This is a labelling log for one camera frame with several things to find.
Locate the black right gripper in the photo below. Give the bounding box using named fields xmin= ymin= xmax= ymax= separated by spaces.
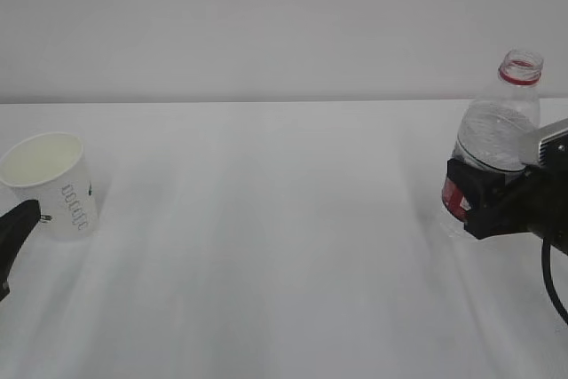
xmin=446 ymin=158 xmax=567 ymax=254

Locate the white paper cup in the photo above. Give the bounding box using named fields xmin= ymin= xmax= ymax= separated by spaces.
xmin=1 ymin=132 xmax=99 ymax=241

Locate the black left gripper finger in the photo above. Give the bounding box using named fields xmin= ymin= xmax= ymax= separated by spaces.
xmin=0 ymin=200 xmax=41 ymax=301

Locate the clear plastic water bottle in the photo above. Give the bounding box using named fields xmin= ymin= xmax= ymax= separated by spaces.
xmin=439 ymin=49 xmax=544 ymax=238

